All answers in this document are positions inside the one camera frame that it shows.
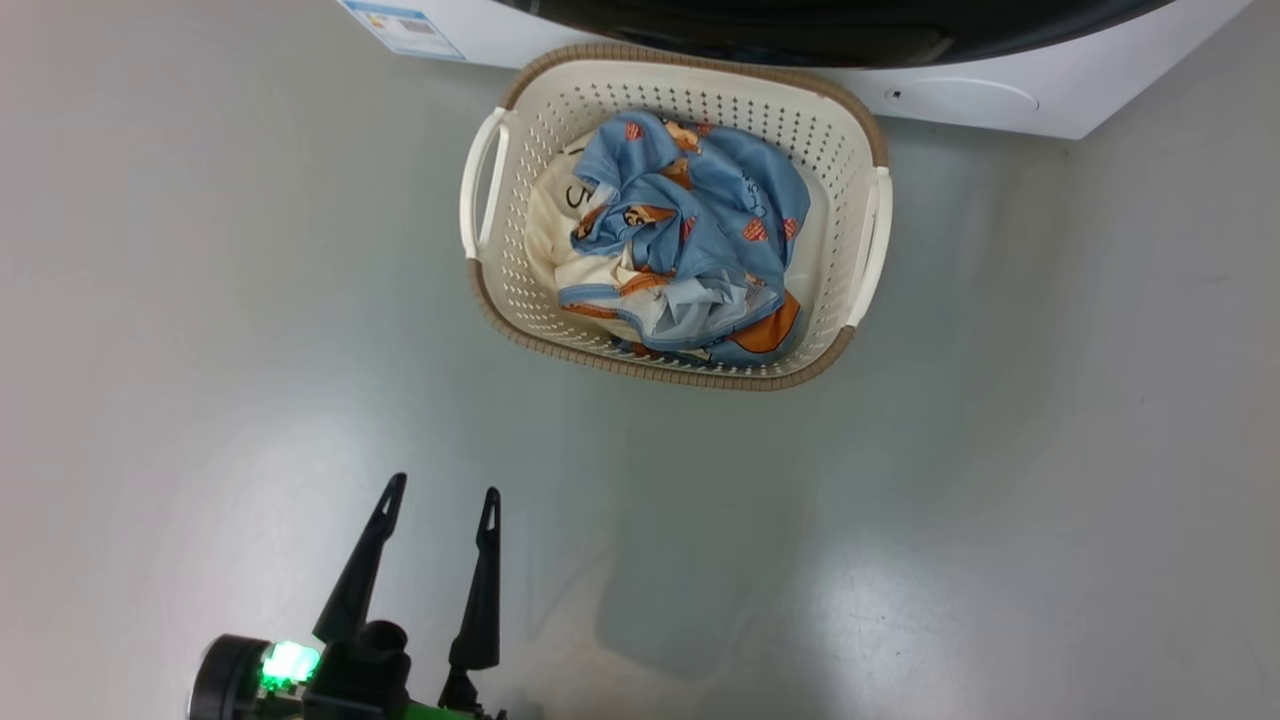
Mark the blue printed garment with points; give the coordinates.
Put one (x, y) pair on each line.
(720, 220)

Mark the dark round washing machine door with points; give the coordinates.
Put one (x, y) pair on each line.
(820, 30)

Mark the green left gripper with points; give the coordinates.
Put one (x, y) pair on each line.
(460, 708)

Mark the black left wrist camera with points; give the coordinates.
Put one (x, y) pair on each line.
(350, 675)

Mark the cream garment with orange print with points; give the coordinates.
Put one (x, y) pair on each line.
(560, 215)

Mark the cream perforated laundry basket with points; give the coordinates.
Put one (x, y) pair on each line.
(520, 290)

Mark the blue energy label sticker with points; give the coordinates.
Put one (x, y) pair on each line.
(405, 25)

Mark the white front-loading washing machine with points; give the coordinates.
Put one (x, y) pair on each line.
(1080, 80)

